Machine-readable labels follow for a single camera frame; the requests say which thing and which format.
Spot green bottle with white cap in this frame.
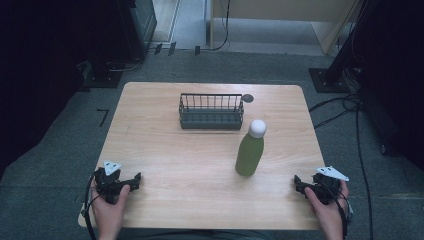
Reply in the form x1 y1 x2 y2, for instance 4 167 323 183
234 118 268 177

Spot black stand base plate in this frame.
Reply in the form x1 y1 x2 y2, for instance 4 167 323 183
81 69 124 90

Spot person's dark clothing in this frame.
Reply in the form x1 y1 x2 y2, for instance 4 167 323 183
116 228 275 240

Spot hand-held gripper cable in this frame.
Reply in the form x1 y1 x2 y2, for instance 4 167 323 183
80 168 102 240
319 178 353 240

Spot right hand-held gripper cable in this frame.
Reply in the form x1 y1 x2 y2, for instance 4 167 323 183
319 178 353 240

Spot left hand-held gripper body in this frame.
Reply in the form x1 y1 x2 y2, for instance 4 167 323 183
94 160 134 205

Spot thin black hanging cable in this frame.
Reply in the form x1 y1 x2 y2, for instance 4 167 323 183
211 0 232 52

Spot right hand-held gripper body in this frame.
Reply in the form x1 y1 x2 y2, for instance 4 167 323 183
310 165 350 206

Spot light wooden furniture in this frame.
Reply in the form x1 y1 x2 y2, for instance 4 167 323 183
209 0 364 56

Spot black metal stand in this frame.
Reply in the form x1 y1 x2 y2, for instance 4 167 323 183
307 0 378 94

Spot dark wire basket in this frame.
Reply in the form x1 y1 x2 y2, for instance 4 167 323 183
178 92 245 131

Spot person's right hand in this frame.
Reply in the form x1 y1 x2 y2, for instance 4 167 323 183
304 179 351 240

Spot black floor cable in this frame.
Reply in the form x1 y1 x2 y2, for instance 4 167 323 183
308 93 375 240

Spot person's left hand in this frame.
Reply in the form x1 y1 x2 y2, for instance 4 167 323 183
89 184 131 240

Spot black cabinet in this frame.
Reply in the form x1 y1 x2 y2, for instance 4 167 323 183
116 0 158 62

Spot left hand-held gripper cable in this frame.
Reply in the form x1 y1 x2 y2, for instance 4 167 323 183
80 168 102 240

